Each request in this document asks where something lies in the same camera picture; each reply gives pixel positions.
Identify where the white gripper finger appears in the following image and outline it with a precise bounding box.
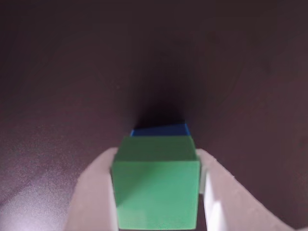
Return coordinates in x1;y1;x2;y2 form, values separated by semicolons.
196;148;308;231
64;147;119;231

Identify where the green cube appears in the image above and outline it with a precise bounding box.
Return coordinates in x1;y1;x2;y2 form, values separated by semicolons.
111;135;202;230

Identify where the blue cube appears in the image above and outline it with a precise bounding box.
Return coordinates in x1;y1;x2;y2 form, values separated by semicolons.
130;123;193;138

